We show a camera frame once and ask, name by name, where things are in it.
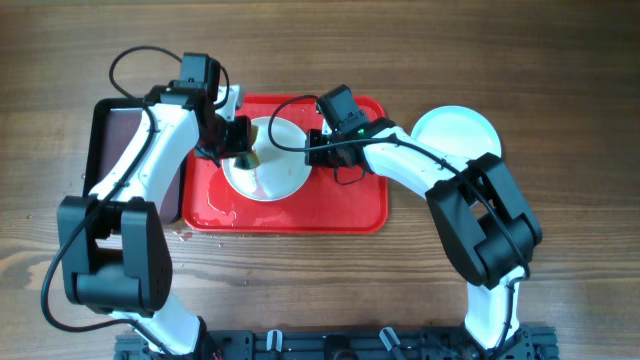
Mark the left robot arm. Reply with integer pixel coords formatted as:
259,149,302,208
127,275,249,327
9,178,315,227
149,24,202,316
40,53,255,359

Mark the black water tray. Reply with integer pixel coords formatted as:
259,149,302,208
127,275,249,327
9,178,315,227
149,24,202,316
82,98,187,224

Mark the light blue plate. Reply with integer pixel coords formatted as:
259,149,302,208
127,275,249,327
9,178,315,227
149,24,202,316
411,105,503,159

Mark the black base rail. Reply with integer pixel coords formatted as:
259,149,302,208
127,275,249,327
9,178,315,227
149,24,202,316
113,325,559,360

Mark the green scrubbing sponge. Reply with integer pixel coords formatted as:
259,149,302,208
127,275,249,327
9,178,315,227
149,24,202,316
233,125,260,170

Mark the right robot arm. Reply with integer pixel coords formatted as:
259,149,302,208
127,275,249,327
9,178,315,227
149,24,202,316
306,85,542,359

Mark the red plastic tray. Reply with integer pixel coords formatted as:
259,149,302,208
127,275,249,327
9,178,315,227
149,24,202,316
182,95,388,234

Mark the white plate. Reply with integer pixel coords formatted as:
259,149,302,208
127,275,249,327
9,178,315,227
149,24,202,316
222,116,312,202

